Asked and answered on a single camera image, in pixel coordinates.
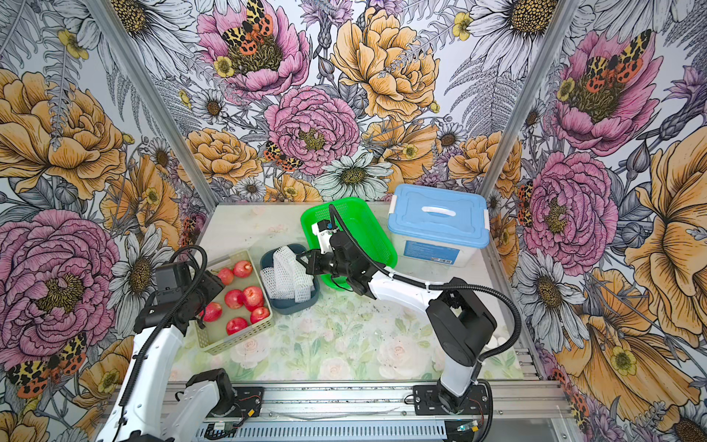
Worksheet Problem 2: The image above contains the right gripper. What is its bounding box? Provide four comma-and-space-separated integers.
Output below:
295, 249, 352, 277

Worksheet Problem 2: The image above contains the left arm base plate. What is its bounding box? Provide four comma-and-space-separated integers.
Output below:
207, 386, 265, 420

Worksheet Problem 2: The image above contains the blue lidded storage box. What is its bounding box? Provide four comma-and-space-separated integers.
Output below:
388, 184, 491, 267

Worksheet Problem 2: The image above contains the foam net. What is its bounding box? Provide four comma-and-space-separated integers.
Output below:
261, 267, 314, 303
274, 246, 306, 274

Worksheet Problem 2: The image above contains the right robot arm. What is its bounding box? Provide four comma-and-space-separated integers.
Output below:
296, 203, 523, 414

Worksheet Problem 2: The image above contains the aluminium front rail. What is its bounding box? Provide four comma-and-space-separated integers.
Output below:
98, 380, 576, 442

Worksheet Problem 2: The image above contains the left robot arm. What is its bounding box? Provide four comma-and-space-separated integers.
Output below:
95, 245, 234, 441

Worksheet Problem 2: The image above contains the dark teal plastic tub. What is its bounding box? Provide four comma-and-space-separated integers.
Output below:
260, 249, 320, 315

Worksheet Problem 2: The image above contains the pale green perforated basket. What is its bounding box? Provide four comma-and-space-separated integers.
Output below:
195, 250, 274, 355

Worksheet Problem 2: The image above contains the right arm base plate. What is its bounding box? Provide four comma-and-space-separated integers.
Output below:
412, 383, 493, 415

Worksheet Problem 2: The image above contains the bright green plastic basket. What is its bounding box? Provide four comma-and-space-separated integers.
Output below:
300, 197, 398, 292

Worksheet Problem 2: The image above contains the bare red apple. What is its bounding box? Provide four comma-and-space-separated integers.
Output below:
243, 285, 264, 311
201, 302, 223, 322
250, 307, 271, 325
224, 289, 244, 309
226, 318, 250, 336
233, 260, 253, 278
217, 267, 235, 287

